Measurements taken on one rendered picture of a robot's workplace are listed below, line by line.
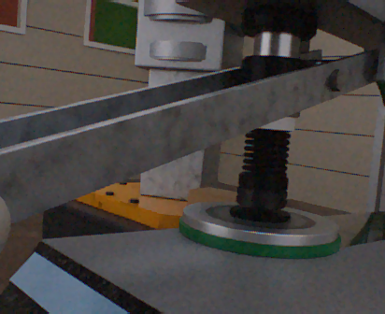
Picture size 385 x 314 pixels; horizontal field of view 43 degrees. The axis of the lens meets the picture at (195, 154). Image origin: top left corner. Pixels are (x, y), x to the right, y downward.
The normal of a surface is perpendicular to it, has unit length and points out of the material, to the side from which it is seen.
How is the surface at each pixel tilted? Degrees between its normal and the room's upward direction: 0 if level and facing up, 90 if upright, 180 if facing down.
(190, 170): 90
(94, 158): 90
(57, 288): 46
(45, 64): 90
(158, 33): 90
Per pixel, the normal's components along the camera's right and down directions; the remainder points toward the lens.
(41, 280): -0.47, -0.71
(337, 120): -0.76, -0.02
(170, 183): -0.29, 0.04
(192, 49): 0.07, 0.08
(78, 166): 0.76, 0.11
